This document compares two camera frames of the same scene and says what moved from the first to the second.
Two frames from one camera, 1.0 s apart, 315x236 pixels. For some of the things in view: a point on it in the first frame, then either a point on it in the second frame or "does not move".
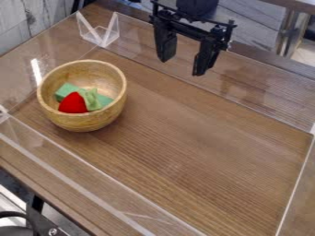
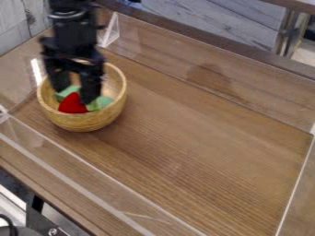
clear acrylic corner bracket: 101,36 does not move
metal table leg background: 292,30 does not move
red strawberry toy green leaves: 72,103 does not move
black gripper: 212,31 -> 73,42
